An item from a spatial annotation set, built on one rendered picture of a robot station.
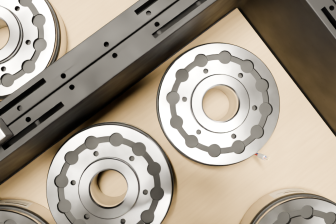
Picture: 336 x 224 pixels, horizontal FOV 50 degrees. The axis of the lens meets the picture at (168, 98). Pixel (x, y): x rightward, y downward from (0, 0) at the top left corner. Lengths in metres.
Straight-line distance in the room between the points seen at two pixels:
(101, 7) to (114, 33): 0.11
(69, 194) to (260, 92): 0.17
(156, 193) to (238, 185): 0.08
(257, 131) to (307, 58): 0.07
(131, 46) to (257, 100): 0.12
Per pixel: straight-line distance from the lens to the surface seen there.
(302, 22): 0.27
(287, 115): 0.35
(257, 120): 0.30
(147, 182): 0.30
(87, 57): 0.23
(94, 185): 0.32
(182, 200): 0.33
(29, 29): 0.32
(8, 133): 0.23
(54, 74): 0.23
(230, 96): 0.32
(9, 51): 0.31
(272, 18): 0.31
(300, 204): 0.32
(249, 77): 0.30
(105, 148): 0.30
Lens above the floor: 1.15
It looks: 87 degrees down
